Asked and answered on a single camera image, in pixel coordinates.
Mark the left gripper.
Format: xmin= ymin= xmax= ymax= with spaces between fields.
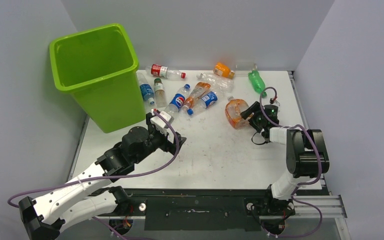
xmin=132 ymin=114 xmax=186 ymax=164

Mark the crushed orange tea bottle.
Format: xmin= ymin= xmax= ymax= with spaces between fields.
xmin=224 ymin=96 xmax=249 ymax=129

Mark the green plastic bottle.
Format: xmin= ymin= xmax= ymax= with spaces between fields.
xmin=248 ymin=69 xmax=267 ymax=98

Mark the blue label blue cap bottle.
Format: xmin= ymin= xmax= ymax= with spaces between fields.
xmin=186 ymin=90 xmax=220 ymax=116

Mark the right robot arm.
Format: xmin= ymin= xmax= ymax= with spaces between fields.
xmin=240 ymin=101 xmax=330 ymax=214

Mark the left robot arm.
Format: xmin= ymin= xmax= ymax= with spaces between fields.
xmin=18 ymin=109 xmax=186 ymax=240

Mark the blue label bottle near bin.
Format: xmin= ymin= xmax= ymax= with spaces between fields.
xmin=136 ymin=72 xmax=155 ymax=106

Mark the green plastic bin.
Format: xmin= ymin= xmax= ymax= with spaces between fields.
xmin=49 ymin=23 xmax=146 ymax=133

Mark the pepsi bottle centre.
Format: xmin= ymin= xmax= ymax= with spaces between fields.
xmin=164 ymin=84 xmax=190 ymax=117

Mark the clear crushed bottle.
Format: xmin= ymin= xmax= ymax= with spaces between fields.
xmin=196 ymin=72 xmax=234 ymax=93

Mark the green cap white label bottle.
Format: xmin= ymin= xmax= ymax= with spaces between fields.
xmin=154 ymin=78 xmax=168 ymax=108

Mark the orange bottle at back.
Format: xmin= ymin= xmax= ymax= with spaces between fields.
xmin=213 ymin=62 xmax=235 ymax=80

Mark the orange label slim bottle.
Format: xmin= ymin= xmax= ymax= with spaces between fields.
xmin=182 ymin=81 xmax=211 ymax=111

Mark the red label clear bottle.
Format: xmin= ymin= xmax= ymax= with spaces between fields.
xmin=145 ymin=64 xmax=186 ymax=81

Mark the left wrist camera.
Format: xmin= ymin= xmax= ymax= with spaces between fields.
xmin=150 ymin=108 xmax=174 ymax=136

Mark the clear bottle at wall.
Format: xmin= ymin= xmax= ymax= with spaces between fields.
xmin=235 ymin=59 xmax=258 ymax=72

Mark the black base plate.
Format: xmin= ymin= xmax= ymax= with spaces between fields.
xmin=89 ymin=188 xmax=296 ymax=232

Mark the aluminium table edge rail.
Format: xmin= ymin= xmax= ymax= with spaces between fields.
xmin=287 ymin=70 xmax=348 ymax=220

